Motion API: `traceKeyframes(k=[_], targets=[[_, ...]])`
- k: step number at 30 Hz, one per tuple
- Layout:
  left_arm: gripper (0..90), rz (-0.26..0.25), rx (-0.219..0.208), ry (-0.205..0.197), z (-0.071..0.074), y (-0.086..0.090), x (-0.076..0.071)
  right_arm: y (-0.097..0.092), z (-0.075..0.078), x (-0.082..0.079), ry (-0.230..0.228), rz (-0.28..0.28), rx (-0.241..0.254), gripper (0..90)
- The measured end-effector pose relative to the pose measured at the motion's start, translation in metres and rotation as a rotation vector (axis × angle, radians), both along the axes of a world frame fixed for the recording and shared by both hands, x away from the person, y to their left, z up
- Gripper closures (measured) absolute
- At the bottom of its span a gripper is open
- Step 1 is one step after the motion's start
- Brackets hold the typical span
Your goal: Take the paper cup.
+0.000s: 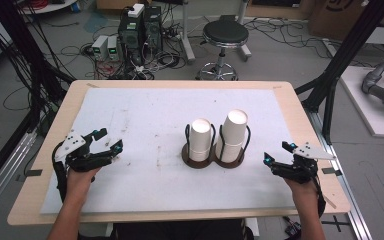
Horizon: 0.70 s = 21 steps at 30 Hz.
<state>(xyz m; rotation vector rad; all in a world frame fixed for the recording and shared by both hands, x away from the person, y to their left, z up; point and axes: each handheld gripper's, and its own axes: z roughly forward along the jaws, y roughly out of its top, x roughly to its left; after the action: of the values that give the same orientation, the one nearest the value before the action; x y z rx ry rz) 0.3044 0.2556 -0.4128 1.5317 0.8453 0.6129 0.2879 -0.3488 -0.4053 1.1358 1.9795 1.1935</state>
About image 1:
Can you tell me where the black wire double cup holder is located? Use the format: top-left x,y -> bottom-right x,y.
181,123 -> 252,170

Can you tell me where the white floor platform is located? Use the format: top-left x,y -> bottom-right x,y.
338,65 -> 384,140

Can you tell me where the person's right hand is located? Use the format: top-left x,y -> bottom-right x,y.
283,176 -> 321,208

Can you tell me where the aluminium rail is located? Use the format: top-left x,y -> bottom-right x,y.
0,128 -> 38,224
304,109 -> 375,240

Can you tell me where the white desk leg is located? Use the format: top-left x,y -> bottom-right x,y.
235,0 -> 253,63
179,0 -> 197,64

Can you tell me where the black computer tower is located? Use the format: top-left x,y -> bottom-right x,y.
117,13 -> 146,66
142,5 -> 164,53

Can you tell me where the person's left hand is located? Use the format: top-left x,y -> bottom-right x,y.
65,164 -> 102,202

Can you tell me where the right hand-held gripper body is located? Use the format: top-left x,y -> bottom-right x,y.
272,142 -> 337,185

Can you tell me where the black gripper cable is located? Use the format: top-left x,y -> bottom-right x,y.
311,175 -> 327,218
51,141 -> 69,204

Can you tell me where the cardboard box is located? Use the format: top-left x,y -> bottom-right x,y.
308,0 -> 384,43

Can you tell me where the black metal frame stand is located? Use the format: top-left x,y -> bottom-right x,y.
294,0 -> 384,145

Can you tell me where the white power supply unit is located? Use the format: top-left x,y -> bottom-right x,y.
106,35 -> 121,61
91,34 -> 110,61

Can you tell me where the black tape strip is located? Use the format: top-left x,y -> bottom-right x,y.
25,168 -> 44,178
321,167 -> 343,177

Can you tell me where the tangle of floor cables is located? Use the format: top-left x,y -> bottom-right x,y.
79,42 -> 188,81

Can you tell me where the white table mat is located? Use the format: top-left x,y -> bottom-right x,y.
39,87 -> 297,215

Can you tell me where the black round stool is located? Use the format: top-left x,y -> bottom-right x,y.
195,18 -> 250,82

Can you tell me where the short white paper cup stack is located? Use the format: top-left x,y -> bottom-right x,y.
188,117 -> 213,163

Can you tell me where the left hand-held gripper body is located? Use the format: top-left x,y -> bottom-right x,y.
54,129 -> 114,173

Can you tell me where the black tape cross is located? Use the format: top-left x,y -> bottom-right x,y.
321,214 -> 351,234

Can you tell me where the person's dark clothing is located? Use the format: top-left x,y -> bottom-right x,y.
112,218 -> 255,240

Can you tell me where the small circuit board with wires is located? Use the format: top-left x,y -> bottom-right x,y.
282,215 -> 303,238

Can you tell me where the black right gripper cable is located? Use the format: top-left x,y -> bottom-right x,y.
311,175 -> 327,218

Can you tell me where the white box on tower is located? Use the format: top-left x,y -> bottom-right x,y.
127,3 -> 146,19

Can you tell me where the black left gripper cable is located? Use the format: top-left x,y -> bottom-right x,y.
51,141 -> 69,204

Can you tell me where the black frame with cable bundle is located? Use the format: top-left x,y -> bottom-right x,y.
0,0 -> 76,135

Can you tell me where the tall white paper cup stack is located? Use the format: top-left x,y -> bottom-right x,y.
215,108 -> 249,164

